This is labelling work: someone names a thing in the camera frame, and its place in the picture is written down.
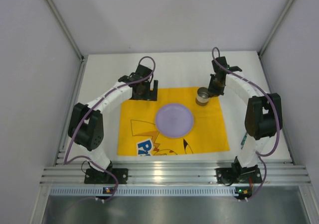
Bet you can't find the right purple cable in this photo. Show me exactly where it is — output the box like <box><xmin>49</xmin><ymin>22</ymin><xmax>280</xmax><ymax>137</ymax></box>
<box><xmin>211</xmin><ymin>47</ymin><xmax>280</xmax><ymax>200</ymax></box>

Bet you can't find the perforated cable duct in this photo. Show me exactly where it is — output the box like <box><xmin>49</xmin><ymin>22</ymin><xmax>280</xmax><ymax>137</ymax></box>
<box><xmin>50</xmin><ymin>186</ymin><xmax>251</xmax><ymax>197</ymax></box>

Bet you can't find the small metal cup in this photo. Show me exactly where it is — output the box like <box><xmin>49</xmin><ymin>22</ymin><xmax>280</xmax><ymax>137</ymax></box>
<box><xmin>195</xmin><ymin>87</ymin><xmax>210</xmax><ymax>106</ymax></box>

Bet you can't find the purple plastic plate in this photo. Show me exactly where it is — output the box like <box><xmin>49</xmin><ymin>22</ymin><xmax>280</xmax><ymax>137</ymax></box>
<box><xmin>155</xmin><ymin>103</ymin><xmax>194</xmax><ymax>138</ymax></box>

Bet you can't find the aluminium mounting rail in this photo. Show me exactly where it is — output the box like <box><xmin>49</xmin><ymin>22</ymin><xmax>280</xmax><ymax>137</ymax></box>
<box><xmin>40</xmin><ymin>161</ymin><xmax>311</xmax><ymax>186</ymax></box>

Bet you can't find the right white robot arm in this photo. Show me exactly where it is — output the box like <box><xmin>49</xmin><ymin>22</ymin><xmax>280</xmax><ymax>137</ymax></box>
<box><xmin>208</xmin><ymin>56</ymin><xmax>283</xmax><ymax>168</ymax></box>

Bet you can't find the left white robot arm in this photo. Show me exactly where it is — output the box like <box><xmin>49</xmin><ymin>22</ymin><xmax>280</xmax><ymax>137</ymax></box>
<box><xmin>63</xmin><ymin>64</ymin><xmax>156</xmax><ymax>172</ymax></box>

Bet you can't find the fork with green handle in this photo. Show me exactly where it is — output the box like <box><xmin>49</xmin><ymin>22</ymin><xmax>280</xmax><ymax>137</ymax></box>
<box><xmin>240</xmin><ymin>132</ymin><xmax>248</xmax><ymax>149</ymax></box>

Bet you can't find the yellow cartoon placemat cloth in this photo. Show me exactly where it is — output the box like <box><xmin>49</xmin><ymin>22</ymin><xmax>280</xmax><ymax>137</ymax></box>
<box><xmin>117</xmin><ymin>87</ymin><xmax>230</xmax><ymax>156</ymax></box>

